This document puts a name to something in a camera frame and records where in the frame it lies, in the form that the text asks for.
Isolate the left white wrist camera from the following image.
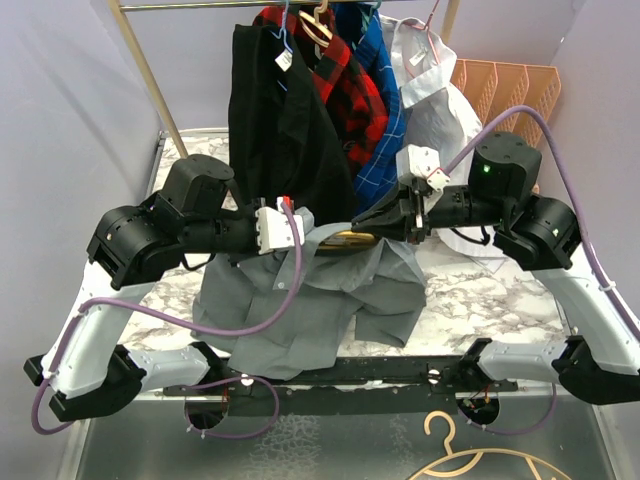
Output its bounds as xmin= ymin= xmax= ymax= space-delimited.
xmin=255 ymin=196 xmax=305 ymax=255

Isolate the beige hanger in foreground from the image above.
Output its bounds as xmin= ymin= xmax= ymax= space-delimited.
xmin=410 ymin=410 xmax=571 ymax=480

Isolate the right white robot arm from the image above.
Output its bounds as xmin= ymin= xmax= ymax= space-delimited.
xmin=352 ymin=132 xmax=639 ymax=405

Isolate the blue plaid shirt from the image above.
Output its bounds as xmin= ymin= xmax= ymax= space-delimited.
xmin=334 ymin=2 xmax=406 ymax=213

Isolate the beige wooden hanger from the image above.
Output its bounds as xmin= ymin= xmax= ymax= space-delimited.
xmin=298 ymin=0 xmax=333 ymax=48

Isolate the pink wire hanger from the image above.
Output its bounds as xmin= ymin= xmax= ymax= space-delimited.
xmin=403 ymin=0 xmax=441 ymax=79

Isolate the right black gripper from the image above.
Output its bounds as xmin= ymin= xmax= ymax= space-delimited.
xmin=350 ymin=177 xmax=508 ymax=247

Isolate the purple cable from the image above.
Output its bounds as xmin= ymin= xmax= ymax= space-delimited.
xmin=439 ymin=104 xmax=640 ymax=435
xmin=30 ymin=199 xmax=306 ymax=441

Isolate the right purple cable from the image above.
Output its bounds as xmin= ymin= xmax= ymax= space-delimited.
xmin=439 ymin=104 xmax=640 ymax=435

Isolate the yellow wire hanger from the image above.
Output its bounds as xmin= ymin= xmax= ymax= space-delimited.
xmin=318 ymin=230 xmax=379 ymax=253

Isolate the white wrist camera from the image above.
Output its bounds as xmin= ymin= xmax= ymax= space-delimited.
xmin=396 ymin=144 xmax=450 ymax=192
xmin=255 ymin=196 xmax=305 ymax=255

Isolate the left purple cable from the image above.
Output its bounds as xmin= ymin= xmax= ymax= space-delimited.
xmin=30 ymin=199 xmax=306 ymax=441

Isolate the grey button shirt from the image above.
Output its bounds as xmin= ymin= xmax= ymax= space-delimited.
xmin=192 ymin=207 xmax=426 ymax=380

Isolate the red black plaid shirt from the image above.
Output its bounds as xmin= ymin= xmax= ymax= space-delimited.
xmin=253 ymin=5 xmax=388 ymax=176

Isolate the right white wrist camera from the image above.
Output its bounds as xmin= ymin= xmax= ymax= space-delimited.
xmin=396 ymin=144 xmax=450 ymax=192

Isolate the orange plastic file organizer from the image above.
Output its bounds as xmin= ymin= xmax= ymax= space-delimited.
xmin=452 ymin=59 xmax=561 ymax=124

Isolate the black hanging shirt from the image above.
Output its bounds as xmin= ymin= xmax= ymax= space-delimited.
xmin=228 ymin=25 xmax=356 ymax=225

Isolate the blue wire hanger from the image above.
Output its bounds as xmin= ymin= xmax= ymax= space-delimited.
xmin=274 ymin=0 xmax=293 ymax=73

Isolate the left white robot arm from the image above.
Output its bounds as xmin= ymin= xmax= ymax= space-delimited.
xmin=24 ymin=154 xmax=257 ymax=425

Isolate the wooden clothes rack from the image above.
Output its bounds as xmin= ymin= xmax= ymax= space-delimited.
xmin=104 ymin=0 xmax=461 ymax=161

